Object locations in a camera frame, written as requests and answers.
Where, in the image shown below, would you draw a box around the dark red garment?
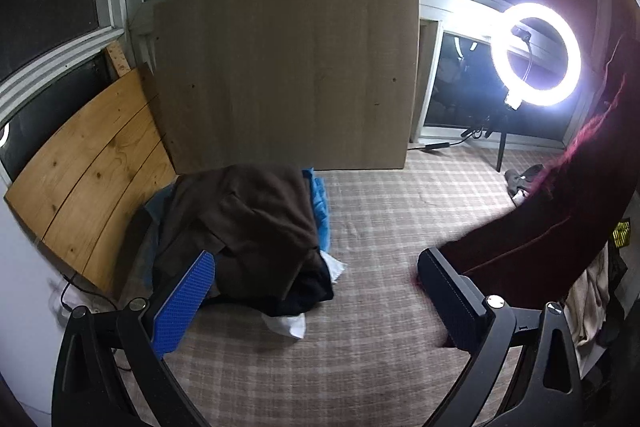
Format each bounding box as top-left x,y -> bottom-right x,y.
439,36 -> 639,309

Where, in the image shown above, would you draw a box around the beige knitted sweater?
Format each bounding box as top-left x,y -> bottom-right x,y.
564,246 -> 610,376

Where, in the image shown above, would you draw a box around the orange pine plank panel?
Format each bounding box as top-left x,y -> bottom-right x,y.
6,66 -> 176,297

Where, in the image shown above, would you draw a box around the black garment with yellow print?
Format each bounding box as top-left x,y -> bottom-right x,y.
503,163 -> 633,377

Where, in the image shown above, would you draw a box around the plaid woven rug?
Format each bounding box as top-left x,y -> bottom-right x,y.
166,145 -> 552,426

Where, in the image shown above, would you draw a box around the white garment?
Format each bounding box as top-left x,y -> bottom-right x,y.
262,251 -> 347,340

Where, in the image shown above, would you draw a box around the navy blue garment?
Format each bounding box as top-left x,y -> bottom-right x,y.
208,251 -> 334,317

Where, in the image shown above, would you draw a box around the brown folded garment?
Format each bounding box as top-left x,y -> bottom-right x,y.
152,164 -> 330,305

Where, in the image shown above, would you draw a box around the light blue garment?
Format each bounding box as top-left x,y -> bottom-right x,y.
303,168 -> 331,253

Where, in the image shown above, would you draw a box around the small wooden plank piece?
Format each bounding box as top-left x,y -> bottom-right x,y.
104,40 -> 131,78

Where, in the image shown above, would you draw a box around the large light wooden board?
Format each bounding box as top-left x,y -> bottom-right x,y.
153,0 -> 420,174

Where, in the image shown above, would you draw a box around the black charger and cables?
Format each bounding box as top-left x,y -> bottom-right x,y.
46,271 -> 122,323

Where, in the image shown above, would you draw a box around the black power adapter with cable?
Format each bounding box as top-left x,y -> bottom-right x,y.
408,127 -> 483,153

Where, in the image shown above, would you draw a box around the black ring light stand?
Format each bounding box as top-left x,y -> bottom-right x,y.
460,91 -> 522,172

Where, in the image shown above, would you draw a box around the white ring light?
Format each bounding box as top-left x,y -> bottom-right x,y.
489,2 -> 582,109

